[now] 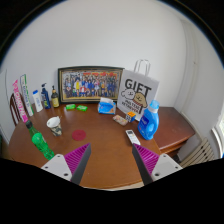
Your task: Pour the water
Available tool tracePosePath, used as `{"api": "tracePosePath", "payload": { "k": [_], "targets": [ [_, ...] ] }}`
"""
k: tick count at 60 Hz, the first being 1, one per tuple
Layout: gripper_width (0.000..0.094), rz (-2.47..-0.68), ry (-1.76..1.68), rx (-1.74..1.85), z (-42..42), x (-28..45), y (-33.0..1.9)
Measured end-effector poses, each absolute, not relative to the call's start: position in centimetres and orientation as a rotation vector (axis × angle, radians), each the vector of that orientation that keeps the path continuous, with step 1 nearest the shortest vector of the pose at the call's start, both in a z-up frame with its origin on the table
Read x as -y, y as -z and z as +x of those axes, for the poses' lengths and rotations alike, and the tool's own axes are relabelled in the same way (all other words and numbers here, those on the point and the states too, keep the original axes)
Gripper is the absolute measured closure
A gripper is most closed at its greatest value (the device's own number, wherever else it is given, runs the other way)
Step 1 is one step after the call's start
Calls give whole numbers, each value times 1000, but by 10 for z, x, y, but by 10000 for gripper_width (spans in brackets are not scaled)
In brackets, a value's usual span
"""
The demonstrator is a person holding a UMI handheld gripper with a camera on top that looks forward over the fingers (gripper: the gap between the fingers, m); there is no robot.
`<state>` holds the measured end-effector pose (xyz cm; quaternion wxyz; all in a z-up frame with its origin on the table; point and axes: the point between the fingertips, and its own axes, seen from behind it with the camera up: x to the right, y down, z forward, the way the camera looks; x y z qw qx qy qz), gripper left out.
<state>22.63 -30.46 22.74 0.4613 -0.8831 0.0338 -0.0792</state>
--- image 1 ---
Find white remote control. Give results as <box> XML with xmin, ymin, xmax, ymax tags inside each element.
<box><xmin>126</xmin><ymin>130</ymin><xmax>140</xmax><ymax>145</ymax></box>

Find blue detergent bottle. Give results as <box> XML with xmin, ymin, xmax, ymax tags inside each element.
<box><xmin>138</xmin><ymin>100</ymin><xmax>159</xmax><ymax>140</ymax></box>

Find pink toothpaste box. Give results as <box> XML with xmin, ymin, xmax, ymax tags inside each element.
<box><xmin>13</xmin><ymin>80</ymin><xmax>28</xmax><ymax>123</ymax></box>

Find round red coaster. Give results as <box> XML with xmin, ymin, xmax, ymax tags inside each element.
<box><xmin>72</xmin><ymin>130</ymin><xmax>86</xmax><ymax>141</ymax></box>

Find white lotion bottle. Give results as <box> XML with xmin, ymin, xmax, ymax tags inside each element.
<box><xmin>33</xmin><ymin>90</ymin><xmax>43</xmax><ymax>112</ymax></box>

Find dark blue pump bottle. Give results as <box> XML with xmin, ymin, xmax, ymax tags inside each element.
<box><xmin>41</xmin><ymin>83</ymin><xmax>51</xmax><ymax>109</ymax></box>

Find green white toothpaste box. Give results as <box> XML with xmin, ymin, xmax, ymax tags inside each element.
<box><xmin>20</xmin><ymin>74</ymin><xmax>34</xmax><ymax>117</ymax></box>

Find white radiator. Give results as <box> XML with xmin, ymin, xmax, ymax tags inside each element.
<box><xmin>180</xmin><ymin>138</ymin><xmax>215</xmax><ymax>168</ymax></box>

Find green plastic soda bottle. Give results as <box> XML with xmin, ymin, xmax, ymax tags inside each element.
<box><xmin>26</xmin><ymin>120</ymin><xmax>55</xmax><ymax>160</ymax></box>

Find amber pump bottle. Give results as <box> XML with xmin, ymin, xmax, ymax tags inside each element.
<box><xmin>51</xmin><ymin>85</ymin><xmax>60</xmax><ymax>108</ymax></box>

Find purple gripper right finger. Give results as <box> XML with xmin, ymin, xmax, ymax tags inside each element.
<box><xmin>132</xmin><ymin>144</ymin><xmax>182</xmax><ymax>185</ymax></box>

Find brown wooden chair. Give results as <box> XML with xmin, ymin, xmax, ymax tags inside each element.
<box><xmin>10</xmin><ymin>95</ymin><xmax>21</xmax><ymax>125</ymax></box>

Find rubik's cube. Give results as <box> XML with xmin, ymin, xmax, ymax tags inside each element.
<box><xmin>126</xmin><ymin>111</ymin><xmax>136</xmax><ymax>122</ymax></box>

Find white gift paper bag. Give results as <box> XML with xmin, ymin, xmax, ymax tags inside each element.
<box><xmin>117</xmin><ymin>59</ymin><xmax>159</xmax><ymax>121</ymax></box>

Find framed group photo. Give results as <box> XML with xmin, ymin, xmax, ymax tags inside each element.
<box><xmin>58</xmin><ymin>66</ymin><xmax>123</xmax><ymax>103</ymax></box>

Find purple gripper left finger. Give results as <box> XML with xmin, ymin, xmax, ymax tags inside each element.
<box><xmin>42</xmin><ymin>143</ymin><xmax>91</xmax><ymax>185</ymax></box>

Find paper cup with spoon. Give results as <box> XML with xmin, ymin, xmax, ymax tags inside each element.
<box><xmin>46</xmin><ymin>116</ymin><xmax>62</xmax><ymax>136</ymax></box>

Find small snack packet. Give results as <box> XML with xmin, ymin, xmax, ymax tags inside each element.
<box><xmin>113</xmin><ymin>115</ymin><xmax>128</xmax><ymax>126</ymax></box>

